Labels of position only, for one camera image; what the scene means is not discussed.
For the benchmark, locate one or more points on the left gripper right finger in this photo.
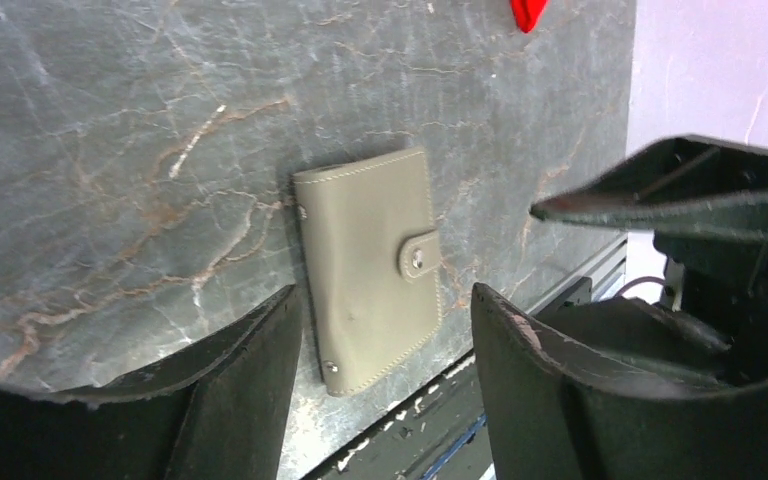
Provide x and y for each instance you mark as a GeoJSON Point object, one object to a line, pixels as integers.
{"type": "Point", "coordinates": [616, 389]}

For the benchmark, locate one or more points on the red kung fu t-shirt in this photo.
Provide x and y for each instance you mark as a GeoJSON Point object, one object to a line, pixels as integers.
{"type": "Point", "coordinates": [527, 13]}

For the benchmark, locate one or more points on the aluminium frame rail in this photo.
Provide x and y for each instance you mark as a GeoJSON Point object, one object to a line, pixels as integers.
{"type": "Point", "coordinates": [605, 269]}

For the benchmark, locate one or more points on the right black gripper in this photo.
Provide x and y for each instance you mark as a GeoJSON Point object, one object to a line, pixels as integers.
{"type": "Point", "coordinates": [710, 321]}

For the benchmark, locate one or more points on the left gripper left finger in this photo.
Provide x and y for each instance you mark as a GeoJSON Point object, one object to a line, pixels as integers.
{"type": "Point", "coordinates": [216, 409]}

